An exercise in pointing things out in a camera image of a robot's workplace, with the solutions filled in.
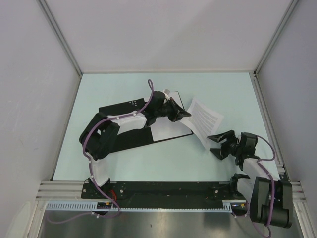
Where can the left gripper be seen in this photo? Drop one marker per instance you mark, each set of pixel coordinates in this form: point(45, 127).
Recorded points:
point(181, 113)

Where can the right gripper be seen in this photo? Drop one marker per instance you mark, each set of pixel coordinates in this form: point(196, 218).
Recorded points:
point(221, 152)

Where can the white paper sheet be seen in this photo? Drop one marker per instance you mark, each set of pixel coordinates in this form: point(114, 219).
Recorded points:
point(171, 124)
point(203, 122)

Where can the red black folder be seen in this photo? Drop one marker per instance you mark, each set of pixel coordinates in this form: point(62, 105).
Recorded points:
point(133, 138)

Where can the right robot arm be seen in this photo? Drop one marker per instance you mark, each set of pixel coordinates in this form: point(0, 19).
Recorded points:
point(270, 199)

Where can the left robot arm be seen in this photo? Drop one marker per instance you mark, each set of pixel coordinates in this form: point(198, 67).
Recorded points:
point(128, 125)

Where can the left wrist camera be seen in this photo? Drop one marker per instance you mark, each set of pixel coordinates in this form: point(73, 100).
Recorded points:
point(166, 93)

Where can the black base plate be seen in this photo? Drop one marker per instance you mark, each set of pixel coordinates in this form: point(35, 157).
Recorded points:
point(170, 195)

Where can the right side aluminium rail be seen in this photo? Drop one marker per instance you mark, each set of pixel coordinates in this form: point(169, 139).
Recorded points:
point(269, 127)

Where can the aluminium rail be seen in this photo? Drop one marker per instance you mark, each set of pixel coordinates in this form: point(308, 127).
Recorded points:
point(73, 189)
point(269, 127)

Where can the aluminium front rail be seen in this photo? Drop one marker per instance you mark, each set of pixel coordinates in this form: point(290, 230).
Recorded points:
point(73, 189)

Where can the right aluminium frame post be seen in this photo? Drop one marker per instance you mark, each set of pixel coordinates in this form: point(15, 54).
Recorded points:
point(276, 35)

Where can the aluminium frame post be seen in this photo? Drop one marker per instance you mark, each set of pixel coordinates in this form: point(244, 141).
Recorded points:
point(45, 8)
point(276, 35)

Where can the left aluminium frame post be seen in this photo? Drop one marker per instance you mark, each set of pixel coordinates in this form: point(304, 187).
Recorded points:
point(45, 8)

